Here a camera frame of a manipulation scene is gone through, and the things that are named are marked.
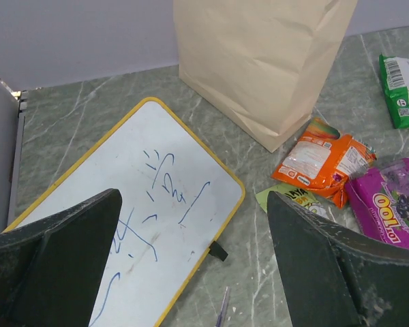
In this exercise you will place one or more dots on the small light green packet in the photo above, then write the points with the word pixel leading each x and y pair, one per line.
pixel 302 197

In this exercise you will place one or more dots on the green Chuba cassava chips bag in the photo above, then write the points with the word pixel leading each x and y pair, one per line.
pixel 394 74

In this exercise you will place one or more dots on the orange snack packet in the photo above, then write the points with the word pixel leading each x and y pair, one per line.
pixel 323 160

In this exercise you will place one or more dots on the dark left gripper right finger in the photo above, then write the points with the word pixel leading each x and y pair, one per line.
pixel 333 276

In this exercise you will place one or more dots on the beige paper bag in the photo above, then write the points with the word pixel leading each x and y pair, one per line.
pixel 261 63

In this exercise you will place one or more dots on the purple grape candy bag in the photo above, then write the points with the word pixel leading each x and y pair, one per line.
pixel 380 202

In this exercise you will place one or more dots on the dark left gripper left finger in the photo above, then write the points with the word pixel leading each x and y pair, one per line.
pixel 51 269

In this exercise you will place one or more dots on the purple pen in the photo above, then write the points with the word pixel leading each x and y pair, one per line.
pixel 224 306

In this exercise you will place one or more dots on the aluminium table frame rail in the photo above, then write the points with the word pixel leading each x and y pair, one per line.
pixel 21 96

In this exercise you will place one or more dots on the yellow framed whiteboard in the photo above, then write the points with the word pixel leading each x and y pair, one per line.
pixel 177 199

